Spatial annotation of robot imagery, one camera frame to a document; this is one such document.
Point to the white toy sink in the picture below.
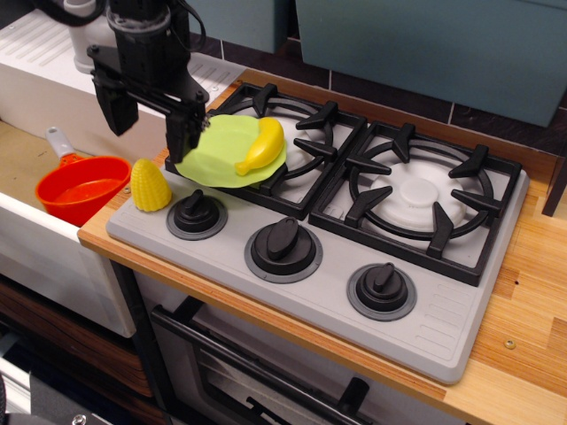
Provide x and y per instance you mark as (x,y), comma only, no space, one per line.
(41,88)

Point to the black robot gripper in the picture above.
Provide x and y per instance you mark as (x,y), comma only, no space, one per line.
(149,66)

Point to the grey toy stove top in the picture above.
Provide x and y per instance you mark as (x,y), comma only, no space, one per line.
(435,339)

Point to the black middle stove knob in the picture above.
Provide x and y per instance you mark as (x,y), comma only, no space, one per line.
(283,252)

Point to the black right burner grate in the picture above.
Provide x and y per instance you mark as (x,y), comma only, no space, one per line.
(439,206)

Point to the light green plastic plate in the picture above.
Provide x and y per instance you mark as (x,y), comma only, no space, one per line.
(223,144)

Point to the teal wall cabinet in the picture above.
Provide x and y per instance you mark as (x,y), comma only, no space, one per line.
(503,57)

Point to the black left burner grate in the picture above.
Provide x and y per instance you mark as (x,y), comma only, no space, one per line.
(317,137)

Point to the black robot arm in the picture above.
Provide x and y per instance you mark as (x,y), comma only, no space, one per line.
(149,11)

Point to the black stove knob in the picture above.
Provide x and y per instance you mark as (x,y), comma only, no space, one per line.
(197,217)
(283,252)
(381,292)

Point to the black burner grate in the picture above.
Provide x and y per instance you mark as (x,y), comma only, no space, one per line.
(439,206)
(317,137)

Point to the yellow toy banana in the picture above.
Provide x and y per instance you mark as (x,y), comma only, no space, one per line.
(268,148)

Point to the orange toy saucepan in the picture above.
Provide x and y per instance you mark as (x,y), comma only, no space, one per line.
(79,187)

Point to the yellow toy corn cob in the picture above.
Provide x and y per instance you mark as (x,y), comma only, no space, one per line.
(149,189)

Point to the black right stove knob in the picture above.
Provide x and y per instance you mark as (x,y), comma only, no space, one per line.
(381,292)

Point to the black left stove knob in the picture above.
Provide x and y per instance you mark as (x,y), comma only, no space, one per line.
(197,217)

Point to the grey toy faucet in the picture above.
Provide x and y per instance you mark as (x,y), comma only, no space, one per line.
(97,32)

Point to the toy oven door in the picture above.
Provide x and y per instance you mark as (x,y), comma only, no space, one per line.
(246,375)

